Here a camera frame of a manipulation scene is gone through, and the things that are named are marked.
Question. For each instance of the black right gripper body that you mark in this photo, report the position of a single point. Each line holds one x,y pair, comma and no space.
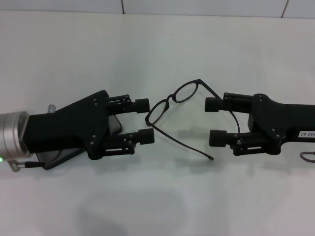
283,123

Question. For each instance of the black glasses case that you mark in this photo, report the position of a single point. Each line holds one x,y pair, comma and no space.
115,125

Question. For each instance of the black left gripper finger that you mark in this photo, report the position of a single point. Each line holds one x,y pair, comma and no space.
142,105
146,136

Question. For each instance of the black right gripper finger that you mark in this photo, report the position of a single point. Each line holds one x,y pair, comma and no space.
217,138
211,105

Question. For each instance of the black glasses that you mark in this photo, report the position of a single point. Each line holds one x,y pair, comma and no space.
170,98

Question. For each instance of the silver plug on left gripper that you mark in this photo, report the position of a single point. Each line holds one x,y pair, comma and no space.
52,108

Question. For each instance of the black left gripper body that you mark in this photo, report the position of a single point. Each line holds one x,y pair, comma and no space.
61,130

